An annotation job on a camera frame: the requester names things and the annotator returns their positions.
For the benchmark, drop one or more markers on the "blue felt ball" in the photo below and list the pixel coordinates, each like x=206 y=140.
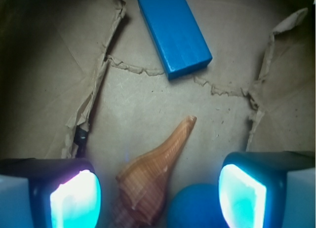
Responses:
x=196 y=206

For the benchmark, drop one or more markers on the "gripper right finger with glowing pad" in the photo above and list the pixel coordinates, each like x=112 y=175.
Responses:
x=268 y=189

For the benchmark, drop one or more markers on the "blue wooden block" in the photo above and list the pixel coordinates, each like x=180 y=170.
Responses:
x=176 y=35

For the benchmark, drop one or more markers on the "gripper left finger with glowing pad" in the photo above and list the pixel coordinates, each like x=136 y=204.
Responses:
x=49 y=193

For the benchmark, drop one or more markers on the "brown paper bag tray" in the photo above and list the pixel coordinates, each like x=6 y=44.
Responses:
x=91 y=64

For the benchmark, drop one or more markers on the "orange spiral sea shell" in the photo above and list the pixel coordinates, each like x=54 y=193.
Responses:
x=142 y=183

